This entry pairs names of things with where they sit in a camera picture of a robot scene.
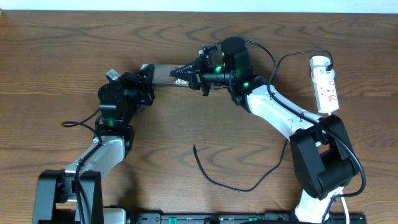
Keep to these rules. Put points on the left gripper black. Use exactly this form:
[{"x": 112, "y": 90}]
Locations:
[{"x": 145, "y": 81}]

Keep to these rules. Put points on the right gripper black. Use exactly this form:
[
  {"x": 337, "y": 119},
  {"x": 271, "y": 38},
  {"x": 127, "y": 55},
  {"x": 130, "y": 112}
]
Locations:
[{"x": 194, "y": 73}]

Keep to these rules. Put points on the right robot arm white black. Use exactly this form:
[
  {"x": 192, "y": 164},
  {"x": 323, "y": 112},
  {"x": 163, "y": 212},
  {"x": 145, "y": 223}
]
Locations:
[{"x": 324, "y": 160}]

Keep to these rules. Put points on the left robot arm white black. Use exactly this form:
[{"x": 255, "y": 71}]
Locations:
[{"x": 74, "y": 194}]

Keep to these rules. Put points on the white power strip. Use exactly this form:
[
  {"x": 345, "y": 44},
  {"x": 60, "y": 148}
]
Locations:
[{"x": 324, "y": 84}]

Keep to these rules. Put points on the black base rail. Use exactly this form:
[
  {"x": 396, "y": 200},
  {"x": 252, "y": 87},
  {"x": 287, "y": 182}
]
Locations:
[{"x": 234, "y": 218}]

